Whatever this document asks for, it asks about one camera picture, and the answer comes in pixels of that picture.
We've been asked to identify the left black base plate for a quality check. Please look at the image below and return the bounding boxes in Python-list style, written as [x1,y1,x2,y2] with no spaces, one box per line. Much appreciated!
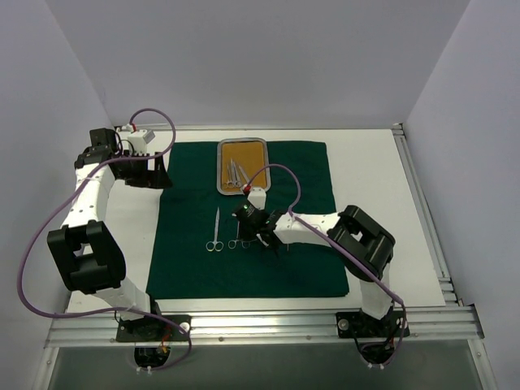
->
[115,314,192,343]

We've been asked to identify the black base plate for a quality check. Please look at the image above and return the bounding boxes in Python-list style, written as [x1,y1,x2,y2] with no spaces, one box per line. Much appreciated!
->
[115,314,192,343]
[336,310,403,339]

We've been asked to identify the steel tray with orange liner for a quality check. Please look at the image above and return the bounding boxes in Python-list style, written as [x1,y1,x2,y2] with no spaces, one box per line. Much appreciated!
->
[216,137,271,196]

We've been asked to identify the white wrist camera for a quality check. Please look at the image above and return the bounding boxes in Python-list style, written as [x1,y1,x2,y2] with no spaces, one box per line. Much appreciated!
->
[247,187,267,210]
[127,129,155,155]

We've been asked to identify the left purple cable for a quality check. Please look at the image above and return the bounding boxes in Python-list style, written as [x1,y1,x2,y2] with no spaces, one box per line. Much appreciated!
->
[16,108,193,373]

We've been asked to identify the front aluminium rail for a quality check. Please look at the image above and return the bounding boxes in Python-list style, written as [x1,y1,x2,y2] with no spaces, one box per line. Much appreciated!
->
[45,305,484,348]

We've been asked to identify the back aluminium rail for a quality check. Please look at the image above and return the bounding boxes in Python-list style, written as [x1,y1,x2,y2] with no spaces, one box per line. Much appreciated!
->
[175,123,404,133]

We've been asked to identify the green surgical cloth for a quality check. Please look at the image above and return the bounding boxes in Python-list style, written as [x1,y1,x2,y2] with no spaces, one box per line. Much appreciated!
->
[146,141,349,299]

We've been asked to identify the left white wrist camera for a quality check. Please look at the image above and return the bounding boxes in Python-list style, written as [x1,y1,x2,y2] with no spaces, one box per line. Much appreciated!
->
[127,129,155,155]

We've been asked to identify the steel forceps with rings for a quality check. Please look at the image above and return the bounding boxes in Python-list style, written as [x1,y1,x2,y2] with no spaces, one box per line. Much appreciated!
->
[227,222,250,249]

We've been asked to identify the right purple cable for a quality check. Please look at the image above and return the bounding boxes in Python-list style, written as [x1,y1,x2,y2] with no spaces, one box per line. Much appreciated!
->
[242,163,407,365]

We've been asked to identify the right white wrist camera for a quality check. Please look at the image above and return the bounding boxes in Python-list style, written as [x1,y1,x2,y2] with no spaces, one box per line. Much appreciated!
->
[247,187,267,210]

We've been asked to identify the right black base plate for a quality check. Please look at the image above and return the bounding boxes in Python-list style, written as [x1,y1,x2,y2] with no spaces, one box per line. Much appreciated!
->
[336,310,403,339]

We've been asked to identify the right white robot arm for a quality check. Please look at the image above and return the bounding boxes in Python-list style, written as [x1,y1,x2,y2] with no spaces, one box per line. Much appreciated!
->
[232,201,397,336]

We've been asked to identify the steel scissors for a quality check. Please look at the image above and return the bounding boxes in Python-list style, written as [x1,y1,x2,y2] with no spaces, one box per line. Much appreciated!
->
[228,159,241,188]
[206,207,224,252]

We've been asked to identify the purple cable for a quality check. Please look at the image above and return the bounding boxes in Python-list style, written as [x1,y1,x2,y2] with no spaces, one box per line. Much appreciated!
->
[16,108,193,373]
[242,163,407,365]

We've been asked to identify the aluminium frame rail right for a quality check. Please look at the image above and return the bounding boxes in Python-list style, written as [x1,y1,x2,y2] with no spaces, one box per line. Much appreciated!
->
[392,123,463,306]

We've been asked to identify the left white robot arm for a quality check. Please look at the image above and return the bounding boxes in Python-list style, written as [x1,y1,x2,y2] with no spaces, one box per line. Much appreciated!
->
[47,128,172,340]

